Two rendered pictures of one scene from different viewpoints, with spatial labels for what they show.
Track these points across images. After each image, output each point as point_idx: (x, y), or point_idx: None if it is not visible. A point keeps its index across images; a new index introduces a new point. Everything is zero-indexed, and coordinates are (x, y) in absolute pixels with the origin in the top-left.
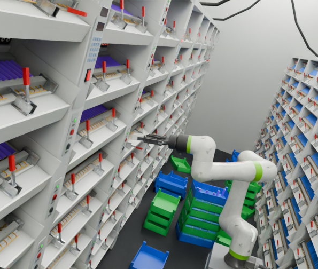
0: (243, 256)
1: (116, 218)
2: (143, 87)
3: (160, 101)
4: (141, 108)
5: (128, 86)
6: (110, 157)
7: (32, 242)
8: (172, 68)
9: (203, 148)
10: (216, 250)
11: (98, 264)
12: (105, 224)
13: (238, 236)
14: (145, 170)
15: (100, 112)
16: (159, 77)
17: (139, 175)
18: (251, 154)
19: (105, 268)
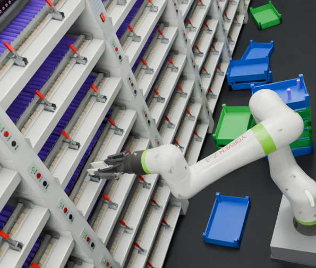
0: (311, 222)
1: (163, 200)
2: (36, 156)
3: (120, 74)
4: (84, 129)
5: None
6: (62, 233)
7: None
8: (103, 33)
9: (162, 170)
10: (284, 207)
11: (172, 244)
12: (150, 219)
13: (292, 204)
14: (182, 111)
15: None
16: (76, 84)
17: (172, 131)
18: (262, 102)
19: (180, 246)
